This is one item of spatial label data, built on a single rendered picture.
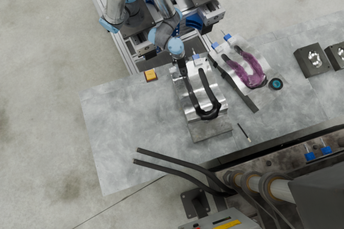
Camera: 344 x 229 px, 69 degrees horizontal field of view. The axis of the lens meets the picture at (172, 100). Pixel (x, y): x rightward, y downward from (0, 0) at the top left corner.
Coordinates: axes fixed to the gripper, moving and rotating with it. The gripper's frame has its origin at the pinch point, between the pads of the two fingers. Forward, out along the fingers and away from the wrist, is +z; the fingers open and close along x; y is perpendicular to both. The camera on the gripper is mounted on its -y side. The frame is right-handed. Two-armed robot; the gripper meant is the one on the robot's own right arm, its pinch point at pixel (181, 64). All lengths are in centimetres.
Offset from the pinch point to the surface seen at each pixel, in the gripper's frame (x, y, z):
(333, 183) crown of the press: -16, -54, -108
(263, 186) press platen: -11, -63, -68
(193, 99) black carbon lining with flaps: 0.0, -23.1, 1.5
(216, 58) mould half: -23.3, -1.1, 12.2
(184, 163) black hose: 17, -58, -6
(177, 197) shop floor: 42, -96, 77
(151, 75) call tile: 21.0, 1.9, 8.3
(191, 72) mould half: -4.2, -6.0, 5.3
